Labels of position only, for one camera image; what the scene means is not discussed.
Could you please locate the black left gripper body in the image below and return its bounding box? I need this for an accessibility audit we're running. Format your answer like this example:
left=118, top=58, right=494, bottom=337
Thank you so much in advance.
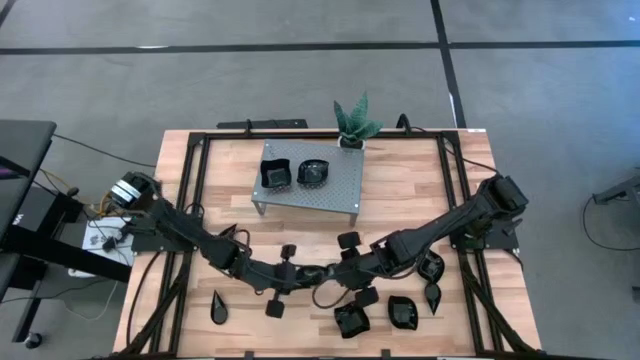
left=257, top=243, right=300, bottom=320

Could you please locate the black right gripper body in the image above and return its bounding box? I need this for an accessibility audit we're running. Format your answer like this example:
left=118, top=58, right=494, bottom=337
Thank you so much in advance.
left=338, top=230, right=391, bottom=309

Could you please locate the black wavy square mini plate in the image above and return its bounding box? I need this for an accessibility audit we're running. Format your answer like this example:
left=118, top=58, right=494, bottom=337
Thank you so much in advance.
left=333, top=301, right=372, bottom=340

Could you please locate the grey perforated metal riser shelf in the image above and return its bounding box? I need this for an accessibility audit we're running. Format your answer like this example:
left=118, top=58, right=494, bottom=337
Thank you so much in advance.
left=251, top=138, right=366, bottom=227

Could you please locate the white plant pot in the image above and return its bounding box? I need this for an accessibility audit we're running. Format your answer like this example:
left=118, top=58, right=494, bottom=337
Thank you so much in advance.
left=337, top=134, right=367, bottom=151

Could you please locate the green potted plant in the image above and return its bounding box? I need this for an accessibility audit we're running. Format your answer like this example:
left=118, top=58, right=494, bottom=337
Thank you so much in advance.
left=333, top=91, right=385, bottom=143

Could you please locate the black power strip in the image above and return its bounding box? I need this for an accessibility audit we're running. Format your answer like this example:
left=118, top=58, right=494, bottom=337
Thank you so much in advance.
left=216, top=118, right=309, bottom=131

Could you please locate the white printed box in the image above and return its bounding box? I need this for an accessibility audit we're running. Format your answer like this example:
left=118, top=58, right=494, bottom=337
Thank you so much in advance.
left=81, top=215, right=135, bottom=267

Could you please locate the grey metal stand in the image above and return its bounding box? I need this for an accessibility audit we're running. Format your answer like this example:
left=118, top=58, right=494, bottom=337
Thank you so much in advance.
left=592, top=172, right=640, bottom=206

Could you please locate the black desk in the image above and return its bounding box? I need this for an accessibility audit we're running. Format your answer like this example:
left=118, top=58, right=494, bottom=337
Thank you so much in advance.
left=0, top=118, right=134, bottom=346

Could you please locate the black table frame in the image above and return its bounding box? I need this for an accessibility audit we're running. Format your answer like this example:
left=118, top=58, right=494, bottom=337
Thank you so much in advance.
left=117, top=128, right=544, bottom=360

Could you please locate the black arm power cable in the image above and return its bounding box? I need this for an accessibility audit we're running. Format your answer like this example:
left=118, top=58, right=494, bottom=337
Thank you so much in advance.
left=442, top=142, right=501, bottom=177

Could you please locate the black floor cable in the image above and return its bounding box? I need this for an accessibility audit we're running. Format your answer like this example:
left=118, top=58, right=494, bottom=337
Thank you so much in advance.
left=51, top=132, right=158, bottom=169

